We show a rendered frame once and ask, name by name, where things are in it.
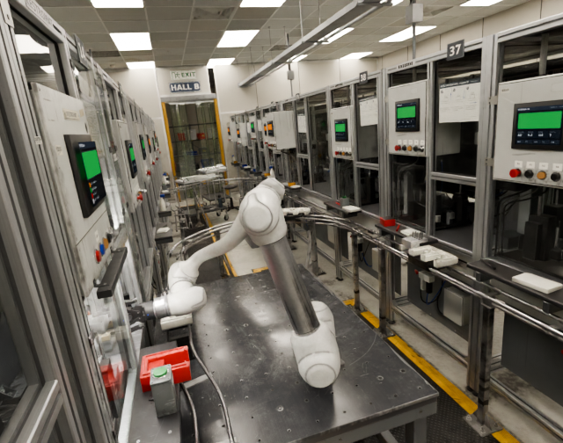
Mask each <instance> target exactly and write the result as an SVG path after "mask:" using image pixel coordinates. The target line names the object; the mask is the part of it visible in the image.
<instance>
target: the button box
mask: <svg viewBox="0 0 563 443"><path fill-rule="evenodd" d="M161 367H166V368H167V373H166V374H165V375H164V376H161V377H155V376H154V375H153V372H154V370H155V369H157V368H159V367H154V368H152V369H151V370H150V387H151V392H152V395H153V397H151V398H150V399H149V401H151V402H152V401H153V402H154V404H155V408H156V413H157V418H160V417H163V416H166V415H169V414H172V413H175V412H177V411H178V406H177V394H176V390H175V385H174V380H173V374H172V366H171V364H168V365H164V366H161Z"/></svg>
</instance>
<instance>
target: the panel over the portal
mask: <svg viewBox="0 0 563 443"><path fill-rule="evenodd" d="M179 70H195V74H196V79H181V80H171V74H170V71H179ZM156 73H157V83H158V89H159V94H160V98H162V97H176V96H189V95H202V94H211V91H210V85H209V78H208V66H205V65H196V66H178V67H158V68H156ZM191 81H200V83H201V91H197V92H183V93H170V88H169V83H176V82H191Z"/></svg>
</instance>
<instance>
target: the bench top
mask: <svg viewBox="0 0 563 443"><path fill-rule="evenodd" d="M297 267H298V269H299V272H300V273H301V276H302V279H303V283H304V284H305V287H306V289H307V292H308V295H309V296H310V299H311V301H321V302H323V303H324V304H325V305H327V307H328V308H329V309H330V310H331V312H332V314H333V320H334V328H335V336H336V342H337V345H338V348H339V352H340V358H341V359H342V360H343V361H344V362H345V366H344V367H341V368H340V372H339V374H338V376H337V378H336V380H335V381H334V382H333V383H331V384H330V385H329V386H327V387H324V388H315V387H312V386H311V385H309V384H308V383H307V382H306V381H305V380H304V379H303V377H302V376H301V375H300V373H299V370H298V364H297V363H296V357H295V356H294V353H293V352H294V351H293V347H292V344H291V341H290V337H291V334H292V332H293V327H292V325H291V322H290V320H289V317H288V315H287V312H286V310H285V308H284V306H283V303H282V300H281V297H280V296H279V293H278V291H277V288H276V286H275V283H274V281H273V278H272V276H271V273H270V271H269V270H266V271H262V272H254V273H249V274H246V275H240V276H236V277H231V278H227V279H222V280H214V281H210V282H205V283H201V284H197V285H194V287H203V288H204V289H205V292H206V296H207V303H206V305H205V306H204V307H203V308H201V309H198V310H196V311H194V312H192V318H193V324H192V326H191V332H192V336H193V345H194V349H195V351H196V353H197V355H198V357H199V358H200V360H201V362H202V364H203V365H204V366H205V367H206V368H207V370H208V372H209V373H212V375H213V379H214V380H215V382H216V384H217V386H218V388H219V389H220V391H221V392H222V395H223V398H224V401H225V403H226V406H227V410H228V413H229V418H230V425H231V430H232V433H233V438H235V437H236V438H237V442H238V443H316V442H319V441H321V440H324V439H329V438H331V437H334V436H337V435H340V434H342V433H344V432H349V431H352V430H354V429H357V428H360V427H363V426H365V425H370V424H373V423H375V422H377V421H380V420H383V419H386V418H390V417H393V416H396V415H398V414H401V413H404V412H407V411H410V410H413V409H416V408H419V407H421V406H424V405H427V404H430V403H434V402H437V397H438V396H439V392H438V391H437V390H436V389H435V388H434V387H432V386H431V385H430V384H429V383H428V382H427V381H426V380H425V379H424V378H423V377H422V376H421V375H420V374H419V373H418V372H417V371H415V370H414V369H413V368H412V367H411V366H410V365H409V364H408V363H407V362H406V361H405V360H404V359H403V358H402V357H401V356H400V355H399V354H397V353H396V352H395V351H394V350H393V349H392V348H391V347H390V346H389V345H388V344H387V343H386V342H385V341H384V340H383V339H382V338H380V337H379V336H378V335H377V334H376V333H375V332H374V331H373V330H372V329H371V328H370V327H369V326H368V325H367V324H366V323H365V322H364V321H363V320H362V319H361V318H360V317H359V316H358V315H357V314H356V313H355V312H354V311H353V310H352V309H350V308H349V307H348V306H347V305H346V304H345V303H344V302H343V301H342V300H341V299H340V298H339V297H338V296H337V295H336V294H335V293H334V292H333V291H332V290H330V289H329V288H328V287H327V286H326V285H325V284H324V283H323V282H322V281H321V280H320V279H319V278H318V277H317V276H316V275H315V274H314V273H312V272H311V271H310V270H309V269H308V268H307V267H306V266H305V265H304V264H303V263H302V264H297ZM226 280H228V281H226ZM247 289H250V290H247ZM256 302H257V303H258V304H254V303H256ZM402 369H404V370H405V372H404V373H403V372H401V370H402ZM187 391H188V393H189V395H190V397H191V399H192V401H193V404H194V408H195V412H196V417H197V424H198V433H199V441H200V443H218V442H221V441H224V440H227V439H229V435H228V431H227V426H226V422H225V417H224V413H223V406H222V404H221V401H220V399H219V396H218V394H217V393H216V390H215V388H214V386H213V385H212V383H211V381H210V380H209V379H208V380H206V381H203V382H201V383H199V384H197V385H194V386H192V387H191V388H189V389H187ZM394 394H397V395H398V397H395V396H393V395H394ZM179 395H180V415H181V434H182V443H194V425H193V417H192V412H191V409H190V406H189V403H188V401H187V399H186V396H185V394H184V392H183V391H181V392H179Z"/></svg>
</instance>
